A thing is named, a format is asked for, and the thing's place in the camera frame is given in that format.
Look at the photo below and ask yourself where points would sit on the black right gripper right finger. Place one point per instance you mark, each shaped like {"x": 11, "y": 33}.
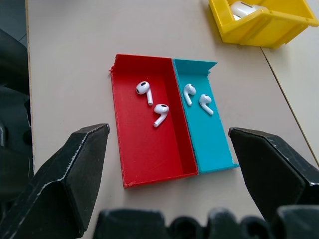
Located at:
{"x": 274, "y": 169}

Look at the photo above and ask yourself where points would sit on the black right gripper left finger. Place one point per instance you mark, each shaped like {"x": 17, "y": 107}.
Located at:
{"x": 62, "y": 179}

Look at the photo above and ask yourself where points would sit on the yellow plastic bin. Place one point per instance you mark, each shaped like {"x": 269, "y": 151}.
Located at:
{"x": 264, "y": 25}

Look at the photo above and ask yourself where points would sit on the white earbud case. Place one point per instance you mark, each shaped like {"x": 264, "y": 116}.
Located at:
{"x": 245, "y": 9}

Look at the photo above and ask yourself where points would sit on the blue plastic tray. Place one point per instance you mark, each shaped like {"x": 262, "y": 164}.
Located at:
{"x": 209, "y": 134}

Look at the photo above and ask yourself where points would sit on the red plastic tray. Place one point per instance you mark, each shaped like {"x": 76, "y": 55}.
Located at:
{"x": 149, "y": 139}

